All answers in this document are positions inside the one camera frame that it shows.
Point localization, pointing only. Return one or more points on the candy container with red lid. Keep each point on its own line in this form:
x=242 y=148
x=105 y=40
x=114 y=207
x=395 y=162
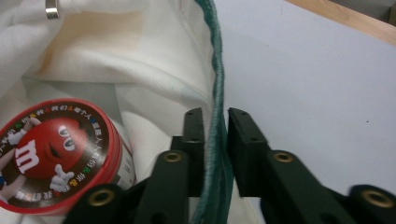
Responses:
x=59 y=155

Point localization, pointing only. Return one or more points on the white table mat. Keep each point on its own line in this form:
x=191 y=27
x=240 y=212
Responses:
x=311 y=93

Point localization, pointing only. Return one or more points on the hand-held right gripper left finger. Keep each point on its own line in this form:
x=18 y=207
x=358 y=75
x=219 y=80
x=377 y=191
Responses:
x=194 y=155

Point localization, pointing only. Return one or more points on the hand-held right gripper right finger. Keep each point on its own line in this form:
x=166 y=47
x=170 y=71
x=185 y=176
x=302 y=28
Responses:
x=247 y=155

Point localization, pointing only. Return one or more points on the white tote bag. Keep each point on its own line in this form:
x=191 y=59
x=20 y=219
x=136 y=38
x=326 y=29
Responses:
x=130 y=68

